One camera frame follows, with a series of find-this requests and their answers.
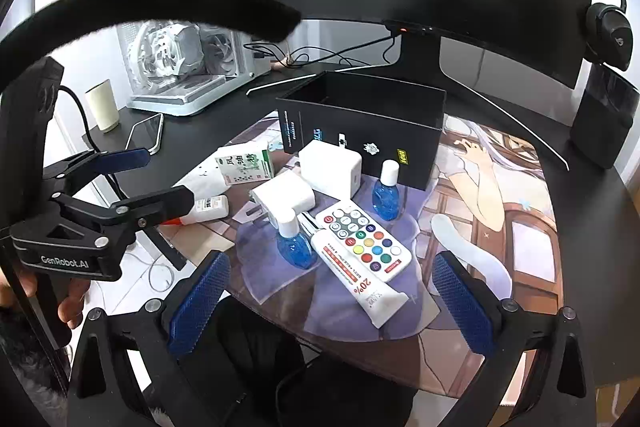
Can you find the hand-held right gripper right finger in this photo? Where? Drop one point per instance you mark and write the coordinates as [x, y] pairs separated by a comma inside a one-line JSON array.
[[460, 302]]

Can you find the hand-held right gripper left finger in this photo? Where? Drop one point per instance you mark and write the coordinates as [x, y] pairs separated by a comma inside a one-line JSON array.
[[200, 297]]

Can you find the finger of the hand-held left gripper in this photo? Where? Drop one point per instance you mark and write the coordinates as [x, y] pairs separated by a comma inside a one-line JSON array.
[[125, 159], [160, 206]]

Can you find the white soft packet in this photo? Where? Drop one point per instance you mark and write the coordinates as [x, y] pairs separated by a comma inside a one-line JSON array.
[[200, 179]]

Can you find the white bottle orange cap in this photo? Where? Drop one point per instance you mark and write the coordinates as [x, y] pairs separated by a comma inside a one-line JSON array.
[[210, 207]]

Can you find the green and white carton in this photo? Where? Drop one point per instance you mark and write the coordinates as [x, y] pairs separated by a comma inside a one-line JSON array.
[[242, 167]]

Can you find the white squeeze tube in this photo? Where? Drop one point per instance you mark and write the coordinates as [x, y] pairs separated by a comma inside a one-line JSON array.
[[365, 282]]

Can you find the white remote control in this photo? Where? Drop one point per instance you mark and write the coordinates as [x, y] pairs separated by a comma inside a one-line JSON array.
[[370, 242]]

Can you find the blue liquid bottle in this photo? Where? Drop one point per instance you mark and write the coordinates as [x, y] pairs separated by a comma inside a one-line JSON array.
[[386, 202], [297, 249]]

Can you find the small white charger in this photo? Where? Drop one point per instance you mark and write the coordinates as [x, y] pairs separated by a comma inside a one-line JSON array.
[[285, 194]]

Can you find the large white charger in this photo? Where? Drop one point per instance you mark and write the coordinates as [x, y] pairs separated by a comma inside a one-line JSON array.
[[327, 167]]

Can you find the black cardboard box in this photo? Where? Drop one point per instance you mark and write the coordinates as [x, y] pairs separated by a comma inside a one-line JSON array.
[[400, 132]]

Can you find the person's left forearm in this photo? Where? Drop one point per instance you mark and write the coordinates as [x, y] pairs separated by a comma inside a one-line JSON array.
[[25, 357]]

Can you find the black desktop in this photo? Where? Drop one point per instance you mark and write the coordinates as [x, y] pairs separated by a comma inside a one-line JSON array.
[[210, 127]]

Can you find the person's left hand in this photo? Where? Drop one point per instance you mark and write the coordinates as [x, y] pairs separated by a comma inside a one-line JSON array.
[[75, 302]]

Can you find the smartphone with white case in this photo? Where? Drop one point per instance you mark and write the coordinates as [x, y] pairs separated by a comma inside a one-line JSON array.
[[145, 132]]

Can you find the cream paper cup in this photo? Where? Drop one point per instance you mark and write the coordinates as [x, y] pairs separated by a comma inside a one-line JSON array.
[[102, 107]]

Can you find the printed desk mat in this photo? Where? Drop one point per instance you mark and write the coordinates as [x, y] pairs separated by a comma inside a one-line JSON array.
[[500, 217]]

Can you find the white computer case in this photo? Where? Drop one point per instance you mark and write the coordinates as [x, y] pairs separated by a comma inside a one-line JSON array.
[[170, 52]]

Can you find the person's black clothing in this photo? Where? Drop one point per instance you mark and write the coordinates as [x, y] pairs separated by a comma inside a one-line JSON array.
[[300, 387]]

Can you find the black headphones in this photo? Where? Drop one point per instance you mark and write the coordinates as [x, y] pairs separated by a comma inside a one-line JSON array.
[[607, 24]]

